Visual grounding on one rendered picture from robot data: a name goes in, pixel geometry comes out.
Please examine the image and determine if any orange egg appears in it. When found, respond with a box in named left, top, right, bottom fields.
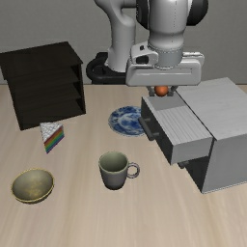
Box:
left=154, top=85, right=170, bottom=97

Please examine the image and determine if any grey-green mug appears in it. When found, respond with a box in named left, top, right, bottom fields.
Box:
left=97, top=151, right=142, bottom=191

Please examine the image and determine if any dark slatted rack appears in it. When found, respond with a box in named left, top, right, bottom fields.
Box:
left=0, top=41, right=87, bottom=131

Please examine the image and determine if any grey cabinet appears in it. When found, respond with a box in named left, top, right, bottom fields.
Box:
left=175, top=76, right=247, bottom=195

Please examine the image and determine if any olive green bowl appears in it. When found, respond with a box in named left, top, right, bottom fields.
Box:
left=11, top=167, right=55, bottom=205

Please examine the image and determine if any grey open drawer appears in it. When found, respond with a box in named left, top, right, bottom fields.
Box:
left=138, top=94, right=214, bottom=166

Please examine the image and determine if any rainbow cake wedge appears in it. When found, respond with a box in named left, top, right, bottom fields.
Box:
left=39, top=122, right=66, bottom=154

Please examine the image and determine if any blue and white plate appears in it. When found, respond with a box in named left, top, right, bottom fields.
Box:
left=107, top=105, right=148, bottom=138

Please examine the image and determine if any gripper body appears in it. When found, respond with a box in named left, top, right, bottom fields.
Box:
left=124, top=41, right=206, bottom=88

